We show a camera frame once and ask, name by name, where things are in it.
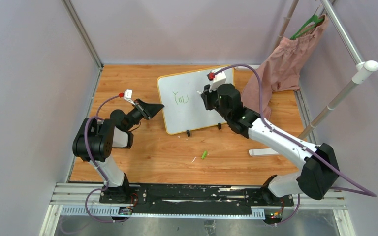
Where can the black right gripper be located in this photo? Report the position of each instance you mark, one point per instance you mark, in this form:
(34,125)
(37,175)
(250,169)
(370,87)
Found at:
(207,96)

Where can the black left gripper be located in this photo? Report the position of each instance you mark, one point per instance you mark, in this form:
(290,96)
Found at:
(147,111)

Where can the yellow-framed whiteboard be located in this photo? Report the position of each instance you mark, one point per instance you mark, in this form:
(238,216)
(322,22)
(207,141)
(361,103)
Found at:
(183,106)

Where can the green marker cap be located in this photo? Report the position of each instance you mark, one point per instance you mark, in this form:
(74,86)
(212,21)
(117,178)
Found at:
(204,154)

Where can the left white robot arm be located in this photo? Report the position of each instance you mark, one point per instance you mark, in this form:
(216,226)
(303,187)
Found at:
(96,139)

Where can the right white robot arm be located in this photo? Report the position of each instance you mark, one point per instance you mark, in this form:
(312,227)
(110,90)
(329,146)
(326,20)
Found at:
(316,163)

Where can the pink cloth shorts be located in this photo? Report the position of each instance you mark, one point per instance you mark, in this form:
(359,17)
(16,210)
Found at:
(281,70)

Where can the green clothes hanger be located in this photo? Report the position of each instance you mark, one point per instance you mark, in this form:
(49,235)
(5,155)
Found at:
(308,26)

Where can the white metal clothes rack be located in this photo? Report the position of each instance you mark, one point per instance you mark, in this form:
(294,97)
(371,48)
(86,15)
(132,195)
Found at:
(352,128)

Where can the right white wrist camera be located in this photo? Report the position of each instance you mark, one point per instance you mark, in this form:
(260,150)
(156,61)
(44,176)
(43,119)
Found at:
(216,78)

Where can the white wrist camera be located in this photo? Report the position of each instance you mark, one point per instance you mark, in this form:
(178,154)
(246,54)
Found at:
(128,96)
(216,78)

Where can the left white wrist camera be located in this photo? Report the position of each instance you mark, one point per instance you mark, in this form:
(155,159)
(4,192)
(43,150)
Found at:
(128,96)

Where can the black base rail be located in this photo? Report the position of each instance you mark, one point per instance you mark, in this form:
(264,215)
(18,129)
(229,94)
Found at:
(170,201)

